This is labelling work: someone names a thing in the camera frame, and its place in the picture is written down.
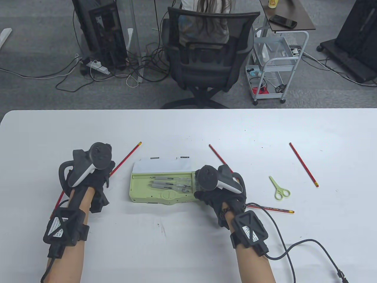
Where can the person's right hand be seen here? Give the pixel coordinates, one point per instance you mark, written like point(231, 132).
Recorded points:
point(210, 202)

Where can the person's left hand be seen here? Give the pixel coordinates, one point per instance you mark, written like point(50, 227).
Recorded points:
point(97, 182)

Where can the grey white hand controller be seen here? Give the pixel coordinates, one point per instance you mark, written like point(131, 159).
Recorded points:
point(100, 154)
point(207, 178)

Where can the clear plastic ballpoint pen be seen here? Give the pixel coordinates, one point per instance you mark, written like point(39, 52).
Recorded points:
point(184, 190)
point(165, 184)
point(170, 178)

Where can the green multifunction pencil case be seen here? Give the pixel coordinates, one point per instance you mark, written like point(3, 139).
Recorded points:
point(141, 188)

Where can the person's right forearm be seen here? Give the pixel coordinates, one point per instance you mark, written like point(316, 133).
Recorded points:
point(254, 265)

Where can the person's left forearm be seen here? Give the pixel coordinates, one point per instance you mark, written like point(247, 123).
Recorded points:
point(67, 265)

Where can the red wooden pencil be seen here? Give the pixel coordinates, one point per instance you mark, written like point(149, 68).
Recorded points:
point(304, 165)
point(60, 197)
point(127, 156)
point(216, 153)
point(277, 210)

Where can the small green scissors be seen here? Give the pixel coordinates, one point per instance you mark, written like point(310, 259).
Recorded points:
point(274, 182)

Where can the white power strip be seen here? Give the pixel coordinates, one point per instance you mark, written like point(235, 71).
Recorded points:
point(98, 67)

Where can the small red object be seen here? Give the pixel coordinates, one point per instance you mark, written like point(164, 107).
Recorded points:
point(260, 90)

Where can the black mesh office chair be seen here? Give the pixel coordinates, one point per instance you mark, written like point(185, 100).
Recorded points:
point(206, 70)

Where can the black computer tower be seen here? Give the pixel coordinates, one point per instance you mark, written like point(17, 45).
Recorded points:
point(103, 35)

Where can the white utility cart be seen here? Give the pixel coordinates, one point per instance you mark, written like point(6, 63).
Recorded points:
point(277, 61)

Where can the white power adapter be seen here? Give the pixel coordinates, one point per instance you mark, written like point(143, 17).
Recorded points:
point(295, 52)

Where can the white flat bar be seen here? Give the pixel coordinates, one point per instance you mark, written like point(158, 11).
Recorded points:
point(5, 35)

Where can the black smartphone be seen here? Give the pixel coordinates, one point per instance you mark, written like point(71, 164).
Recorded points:
point(282, 21)

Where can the brown side table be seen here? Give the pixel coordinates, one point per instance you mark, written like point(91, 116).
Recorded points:
point(294, 11)

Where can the yellow cup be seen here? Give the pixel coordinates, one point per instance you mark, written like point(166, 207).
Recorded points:
point(273, 3)

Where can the black wheeled stand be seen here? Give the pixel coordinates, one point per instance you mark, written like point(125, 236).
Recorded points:
point(356, 35)

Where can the black right wrist camera module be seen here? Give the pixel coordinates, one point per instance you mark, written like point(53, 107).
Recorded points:
point(249, 231)

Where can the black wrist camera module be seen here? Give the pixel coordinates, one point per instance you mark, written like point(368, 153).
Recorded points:
point(63, 225)
point(249, 231)

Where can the black left wrist camera module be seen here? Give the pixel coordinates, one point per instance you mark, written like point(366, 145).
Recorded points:
point(63, 225)

